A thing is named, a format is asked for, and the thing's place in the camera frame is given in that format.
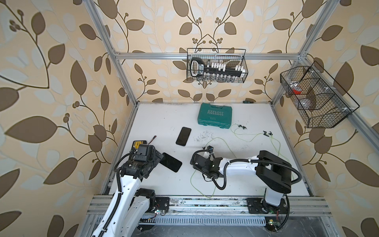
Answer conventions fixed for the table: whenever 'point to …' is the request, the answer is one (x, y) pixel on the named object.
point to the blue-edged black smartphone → (183, 136)
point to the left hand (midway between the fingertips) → (154, 158)
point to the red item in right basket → (297, 90)
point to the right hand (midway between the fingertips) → (195, 163)
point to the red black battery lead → (152, 139)
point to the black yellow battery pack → (136, 143)
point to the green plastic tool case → (215, 115)
